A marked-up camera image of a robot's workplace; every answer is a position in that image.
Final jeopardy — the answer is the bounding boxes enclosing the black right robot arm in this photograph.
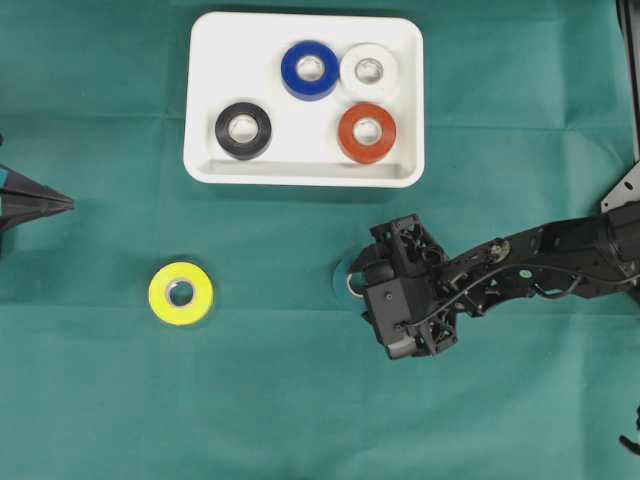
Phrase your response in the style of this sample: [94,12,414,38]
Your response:
[345,202,639,360]

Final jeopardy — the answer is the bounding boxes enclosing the red tape roll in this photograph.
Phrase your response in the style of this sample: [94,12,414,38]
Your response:
[337,102,397,165]

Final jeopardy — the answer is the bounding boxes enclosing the blue tape roll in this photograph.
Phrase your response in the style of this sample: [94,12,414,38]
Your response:
[281,40,340,101]

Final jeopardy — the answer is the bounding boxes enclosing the white plastic tray case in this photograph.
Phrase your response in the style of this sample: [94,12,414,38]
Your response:
[183,11,426,188]

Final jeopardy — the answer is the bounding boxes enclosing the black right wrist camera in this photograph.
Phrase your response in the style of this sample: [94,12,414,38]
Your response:
[363,277,437,360]

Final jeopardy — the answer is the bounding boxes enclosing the green table cloth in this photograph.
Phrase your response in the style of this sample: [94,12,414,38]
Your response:
[1,1,639,479]

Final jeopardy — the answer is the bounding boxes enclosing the black tape roll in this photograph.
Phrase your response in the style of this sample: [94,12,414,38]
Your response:
[214,102,272,161]

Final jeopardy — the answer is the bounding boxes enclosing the yellow tape roll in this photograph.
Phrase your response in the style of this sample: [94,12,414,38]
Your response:
[148,261,215,326]

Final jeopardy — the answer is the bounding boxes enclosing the black metal arm base bracket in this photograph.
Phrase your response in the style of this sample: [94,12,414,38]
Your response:
[599,0,640,216]

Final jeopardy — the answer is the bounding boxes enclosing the teal green tape roll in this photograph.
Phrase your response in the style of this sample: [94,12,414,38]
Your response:
[332,252,366,311]

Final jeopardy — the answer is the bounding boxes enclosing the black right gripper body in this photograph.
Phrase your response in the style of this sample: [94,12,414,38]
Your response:
[362,215,457,358]

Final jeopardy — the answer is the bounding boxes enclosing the white tape roll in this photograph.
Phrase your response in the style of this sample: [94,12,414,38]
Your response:
[340,43,399,101]

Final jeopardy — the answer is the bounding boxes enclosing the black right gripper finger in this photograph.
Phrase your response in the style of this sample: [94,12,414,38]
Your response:
[347,243,395,285]

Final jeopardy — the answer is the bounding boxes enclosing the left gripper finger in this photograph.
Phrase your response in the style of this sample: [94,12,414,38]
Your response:
[1,165,74,208]
[1,206,74,231]

